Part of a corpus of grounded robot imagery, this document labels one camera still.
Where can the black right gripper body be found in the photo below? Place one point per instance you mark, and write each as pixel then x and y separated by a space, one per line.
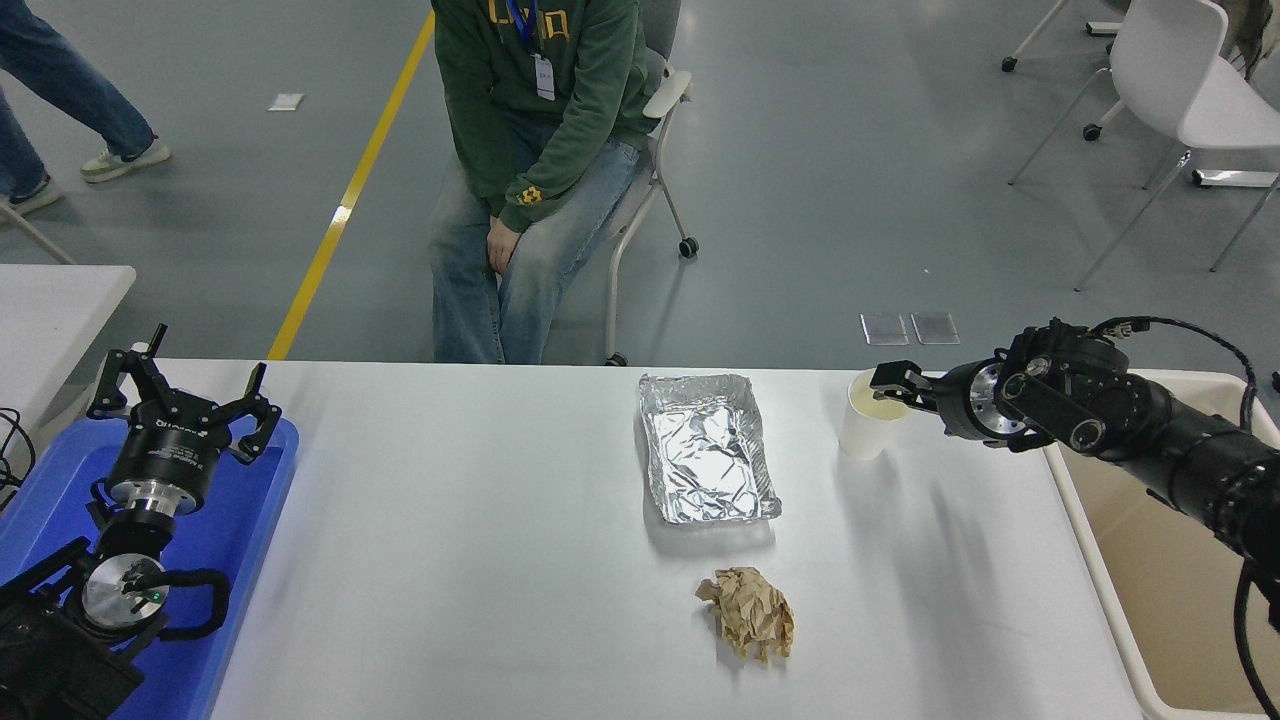
pixel 958 400

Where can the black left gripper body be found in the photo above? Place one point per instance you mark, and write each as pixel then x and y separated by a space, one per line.
pixel 170 455

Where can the white paper cup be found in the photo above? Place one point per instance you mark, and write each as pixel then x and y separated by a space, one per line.
pixel 860 440

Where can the silver foil tray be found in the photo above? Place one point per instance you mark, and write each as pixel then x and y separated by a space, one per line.
pixel 710 450

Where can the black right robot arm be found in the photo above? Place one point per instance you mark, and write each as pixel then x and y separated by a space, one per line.
pixel 1150 420

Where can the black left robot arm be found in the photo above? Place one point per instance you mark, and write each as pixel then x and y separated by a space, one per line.
pixel 60 660

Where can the person's left hand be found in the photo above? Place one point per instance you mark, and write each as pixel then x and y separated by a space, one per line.
pixel 503 245

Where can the clear floor plate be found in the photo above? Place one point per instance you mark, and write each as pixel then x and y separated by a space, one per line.
pixel 885 329
pixel 935 328

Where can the white side table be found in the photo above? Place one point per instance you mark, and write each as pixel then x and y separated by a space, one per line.
pixel 50 320

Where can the blue plastic tray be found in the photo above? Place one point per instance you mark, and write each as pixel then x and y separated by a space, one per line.
pixel 250 520

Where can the crumpled tan paper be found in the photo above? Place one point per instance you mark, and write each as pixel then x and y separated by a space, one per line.
pixel 750 615

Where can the large pale plastic bin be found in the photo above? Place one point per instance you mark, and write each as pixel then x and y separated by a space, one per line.
pixel 1160 600

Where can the person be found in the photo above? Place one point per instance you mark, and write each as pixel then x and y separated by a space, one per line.
pixel 520 130
pixel 80 80

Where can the white floor label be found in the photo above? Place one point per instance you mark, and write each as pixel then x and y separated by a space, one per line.
pixel 286 102

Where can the white table foot bar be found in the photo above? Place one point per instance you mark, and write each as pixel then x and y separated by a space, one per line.
pixel 1102 29
pixel 1235 179

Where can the grey chair with casters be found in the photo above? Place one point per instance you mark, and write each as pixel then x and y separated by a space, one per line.
pixel 668 95

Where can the white shell chair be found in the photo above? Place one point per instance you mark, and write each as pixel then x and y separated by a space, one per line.
pixel 1160 60

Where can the beige fabric item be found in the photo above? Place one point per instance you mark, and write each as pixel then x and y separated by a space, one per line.
pixel 1262 35

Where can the white rolling chair frame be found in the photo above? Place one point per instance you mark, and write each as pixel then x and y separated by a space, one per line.
pixel 1092 131

